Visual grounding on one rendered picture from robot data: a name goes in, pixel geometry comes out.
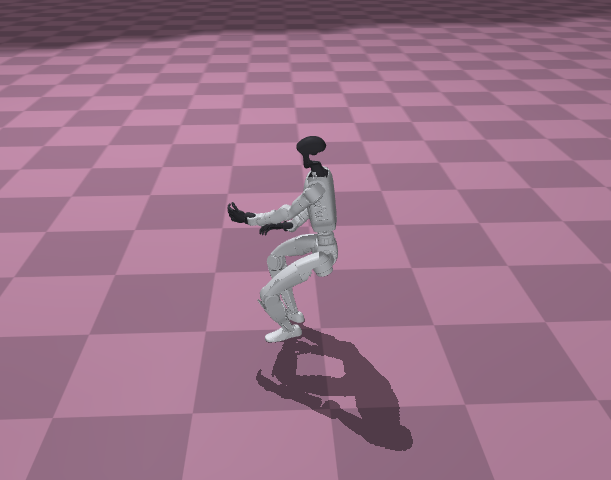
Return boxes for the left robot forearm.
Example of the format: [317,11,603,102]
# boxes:
[247,208,288,226]

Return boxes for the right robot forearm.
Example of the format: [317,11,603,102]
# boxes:
[287,208,309,232]

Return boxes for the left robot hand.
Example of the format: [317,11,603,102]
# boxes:
[228,202,256,224]

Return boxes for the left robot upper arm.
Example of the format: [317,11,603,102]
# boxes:
[279,183,325,221]

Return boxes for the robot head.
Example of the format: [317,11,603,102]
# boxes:
[296,136,329,177]

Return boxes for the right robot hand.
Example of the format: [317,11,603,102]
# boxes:
[259,221,293,236]

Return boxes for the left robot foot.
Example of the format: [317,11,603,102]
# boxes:
[265,324,302,342]

